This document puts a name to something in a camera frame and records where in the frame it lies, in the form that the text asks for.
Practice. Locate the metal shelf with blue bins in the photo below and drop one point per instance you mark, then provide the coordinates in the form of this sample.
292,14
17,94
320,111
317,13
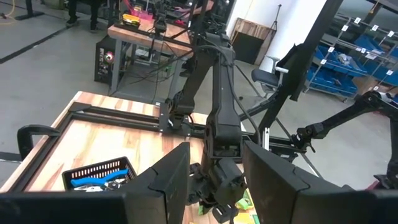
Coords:
351,62

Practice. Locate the black desk leg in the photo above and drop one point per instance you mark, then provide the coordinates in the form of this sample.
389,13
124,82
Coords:
29,9

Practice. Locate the black computer tower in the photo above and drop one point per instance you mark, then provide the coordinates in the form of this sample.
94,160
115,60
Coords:
105,59

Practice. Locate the yellow power tool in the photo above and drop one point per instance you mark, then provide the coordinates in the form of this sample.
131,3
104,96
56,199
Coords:
131,19

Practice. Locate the green eraser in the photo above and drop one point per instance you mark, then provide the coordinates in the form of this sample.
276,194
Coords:
244,203

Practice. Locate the office chair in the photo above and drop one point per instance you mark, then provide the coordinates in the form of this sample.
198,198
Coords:
267,77

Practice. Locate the black rig upright post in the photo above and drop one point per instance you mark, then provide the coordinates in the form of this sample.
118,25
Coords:
304,56

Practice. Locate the black table clamp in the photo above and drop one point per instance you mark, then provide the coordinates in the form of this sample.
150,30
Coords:
34,128

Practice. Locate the black slotted plastic basket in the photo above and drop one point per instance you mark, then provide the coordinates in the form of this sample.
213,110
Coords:
93,169

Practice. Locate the person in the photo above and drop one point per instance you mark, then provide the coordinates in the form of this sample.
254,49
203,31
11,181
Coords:
82,12

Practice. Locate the wooden workbench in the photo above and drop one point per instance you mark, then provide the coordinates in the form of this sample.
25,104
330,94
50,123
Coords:
149,34

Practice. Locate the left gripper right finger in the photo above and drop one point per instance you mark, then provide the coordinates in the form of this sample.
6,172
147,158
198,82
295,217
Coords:
295,199

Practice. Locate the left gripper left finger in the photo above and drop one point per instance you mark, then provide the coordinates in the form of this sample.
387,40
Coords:
93,208

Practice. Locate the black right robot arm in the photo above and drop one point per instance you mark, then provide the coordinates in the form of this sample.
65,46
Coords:
224,93

